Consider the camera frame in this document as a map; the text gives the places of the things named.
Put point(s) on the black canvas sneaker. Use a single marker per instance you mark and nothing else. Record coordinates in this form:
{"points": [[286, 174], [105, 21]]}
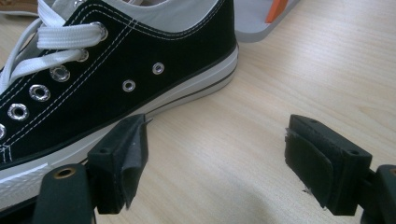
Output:
{"points": [[124, 62]]}

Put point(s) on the grey shoe rack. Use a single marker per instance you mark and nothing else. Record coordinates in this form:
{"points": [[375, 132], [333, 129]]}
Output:
{"points": [[252, 21]]}

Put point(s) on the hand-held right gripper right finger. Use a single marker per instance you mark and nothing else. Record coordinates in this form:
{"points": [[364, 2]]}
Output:
{"points": [[327, 155]]}

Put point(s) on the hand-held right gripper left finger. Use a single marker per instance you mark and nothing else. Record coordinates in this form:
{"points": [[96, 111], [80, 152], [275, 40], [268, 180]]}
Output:
{"points": [[112, 161]]}

